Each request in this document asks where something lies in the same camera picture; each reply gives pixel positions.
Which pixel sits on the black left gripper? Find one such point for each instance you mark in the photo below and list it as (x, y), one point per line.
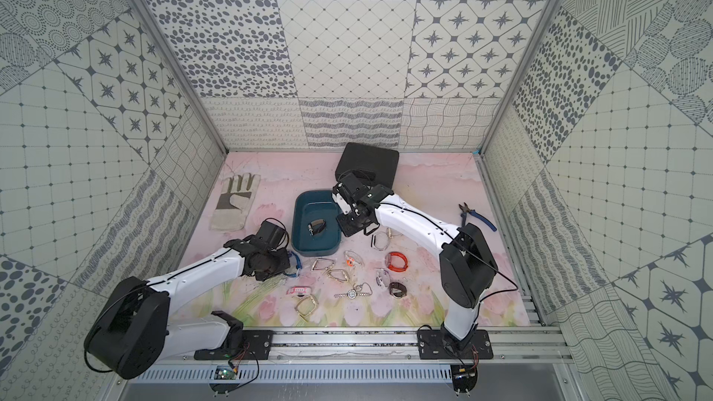
(279, 262)

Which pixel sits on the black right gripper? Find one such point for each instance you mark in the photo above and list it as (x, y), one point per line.
(345, 228)

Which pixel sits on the blue watch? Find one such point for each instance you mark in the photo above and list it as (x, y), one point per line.
(295, 265)

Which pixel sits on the beige triangular watch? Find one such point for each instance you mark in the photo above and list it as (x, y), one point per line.
(391, 233)

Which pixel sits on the silver white watch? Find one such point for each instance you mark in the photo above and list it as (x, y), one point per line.
(380, 241)

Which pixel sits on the pink white watch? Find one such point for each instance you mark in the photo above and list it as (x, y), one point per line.
(299, 291)

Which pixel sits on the black watch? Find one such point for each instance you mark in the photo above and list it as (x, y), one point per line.
(316, 227)

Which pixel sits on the red watch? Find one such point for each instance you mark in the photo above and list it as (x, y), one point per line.
(396, 262)

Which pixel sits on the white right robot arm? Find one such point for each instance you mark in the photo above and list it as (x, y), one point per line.
(466, 264)

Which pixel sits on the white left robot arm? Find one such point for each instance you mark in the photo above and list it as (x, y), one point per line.
(134, 330)

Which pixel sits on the teal storage box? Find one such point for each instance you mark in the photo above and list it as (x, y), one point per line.
(309, 206)

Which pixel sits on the beige watch upper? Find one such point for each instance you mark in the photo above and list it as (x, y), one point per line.
(323, 264)

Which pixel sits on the orange white digital watch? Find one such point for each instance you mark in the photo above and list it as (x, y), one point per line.
(352, 259)

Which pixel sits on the beige watch lower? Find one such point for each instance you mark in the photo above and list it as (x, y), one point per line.
(339, 275)

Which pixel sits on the silver rhinestone watch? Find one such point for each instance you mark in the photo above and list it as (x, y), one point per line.
(357, 291)

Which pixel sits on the dark brown watch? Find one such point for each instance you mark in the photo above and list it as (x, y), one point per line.
(397, 289)

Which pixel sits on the black plastic tool case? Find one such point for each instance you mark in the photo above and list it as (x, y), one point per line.
(379, 165)

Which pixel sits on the grey white work glove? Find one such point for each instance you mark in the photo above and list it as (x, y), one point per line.
(235, 201)

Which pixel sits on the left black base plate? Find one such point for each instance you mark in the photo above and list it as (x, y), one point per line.
(254, 344)

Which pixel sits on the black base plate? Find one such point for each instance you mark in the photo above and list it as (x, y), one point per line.
(254, 344)
(439, 344)

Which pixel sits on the blue handled pliers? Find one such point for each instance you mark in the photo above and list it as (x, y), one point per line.
(466, 211)

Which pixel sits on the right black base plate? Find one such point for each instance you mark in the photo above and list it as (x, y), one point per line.
(439, 344)

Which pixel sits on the white slotted cable duct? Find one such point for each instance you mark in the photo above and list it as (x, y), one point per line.
(410, 373)

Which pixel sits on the aluminium rail frame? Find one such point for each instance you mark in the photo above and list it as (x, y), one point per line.
(532, 344)

